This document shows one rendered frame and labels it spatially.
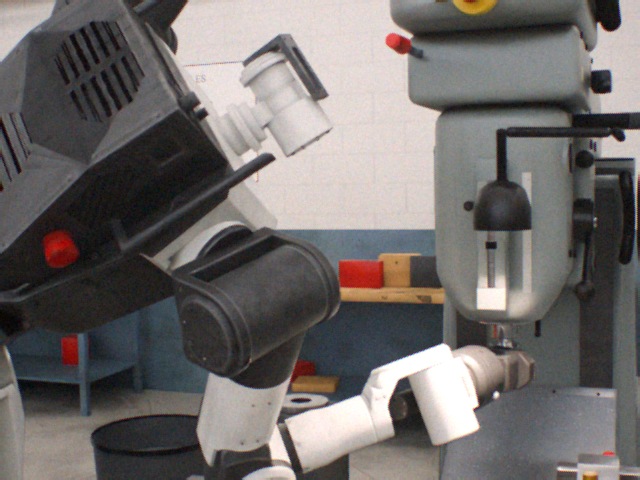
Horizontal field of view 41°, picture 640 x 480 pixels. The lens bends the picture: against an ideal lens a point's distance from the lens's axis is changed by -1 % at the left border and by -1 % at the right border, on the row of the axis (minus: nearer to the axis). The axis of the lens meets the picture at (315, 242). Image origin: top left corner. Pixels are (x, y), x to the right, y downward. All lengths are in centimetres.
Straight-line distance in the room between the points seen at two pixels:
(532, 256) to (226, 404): 51
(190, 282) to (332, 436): 35
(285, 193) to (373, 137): 73
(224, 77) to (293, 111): 523
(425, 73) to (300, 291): 49
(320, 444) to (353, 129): 480
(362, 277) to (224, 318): 442
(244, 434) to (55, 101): 42
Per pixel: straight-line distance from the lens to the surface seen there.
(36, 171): 88
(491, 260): 123
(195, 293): 85
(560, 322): 174
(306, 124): 99
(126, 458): 309
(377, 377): 113
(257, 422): 100
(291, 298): 86
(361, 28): 589
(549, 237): 127
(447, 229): 129
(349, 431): 112
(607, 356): 174
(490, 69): 124
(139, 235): 88
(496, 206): 107
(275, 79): 101
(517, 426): 175
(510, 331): 135
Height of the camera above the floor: 152
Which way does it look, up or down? 4 degrees down
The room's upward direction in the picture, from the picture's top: 1 degrees counter-clockwise
